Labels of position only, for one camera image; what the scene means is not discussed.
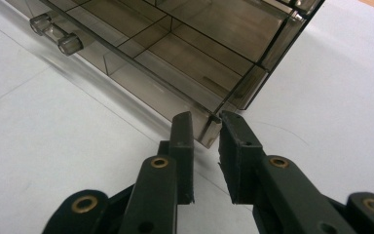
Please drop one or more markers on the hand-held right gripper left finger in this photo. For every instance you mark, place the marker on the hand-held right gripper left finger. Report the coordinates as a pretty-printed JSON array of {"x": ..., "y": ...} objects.
[{"x": 183, "y": 156}]

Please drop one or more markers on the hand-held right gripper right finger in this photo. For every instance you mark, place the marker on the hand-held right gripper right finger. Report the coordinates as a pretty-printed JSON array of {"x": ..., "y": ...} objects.
[{"x": 240, "y": 162}]

